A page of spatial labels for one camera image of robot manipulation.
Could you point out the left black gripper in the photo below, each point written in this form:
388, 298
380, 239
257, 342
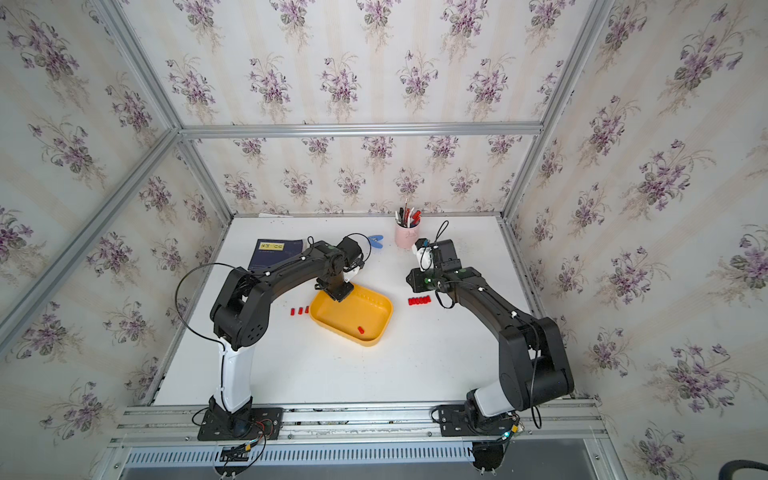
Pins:
340, 296

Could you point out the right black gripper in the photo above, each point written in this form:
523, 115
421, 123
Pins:
414, 282

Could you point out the yellow plastic storage box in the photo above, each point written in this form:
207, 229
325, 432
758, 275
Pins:
364, 308

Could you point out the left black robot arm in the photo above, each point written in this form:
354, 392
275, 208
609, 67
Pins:
242, 309

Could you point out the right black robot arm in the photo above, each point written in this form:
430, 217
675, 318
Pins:
533, 366

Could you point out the pink pen cup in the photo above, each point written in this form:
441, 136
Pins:
407, 224

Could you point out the blue plastic clip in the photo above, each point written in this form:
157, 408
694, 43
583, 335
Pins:
376, 241

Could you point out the dark blue notebook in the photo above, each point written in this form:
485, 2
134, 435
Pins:
269, 252

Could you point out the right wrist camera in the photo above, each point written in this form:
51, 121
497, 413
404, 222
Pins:
439, 255

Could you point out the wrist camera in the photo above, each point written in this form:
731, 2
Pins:
439, 255
354, 259

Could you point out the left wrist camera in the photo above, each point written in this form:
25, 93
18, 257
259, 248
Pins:
354, 259

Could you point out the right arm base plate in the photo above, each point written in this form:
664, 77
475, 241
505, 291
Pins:
464, 420

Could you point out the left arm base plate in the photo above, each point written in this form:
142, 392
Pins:
248, 423

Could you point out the aluminium front rail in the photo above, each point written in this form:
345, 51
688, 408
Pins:
328, 434

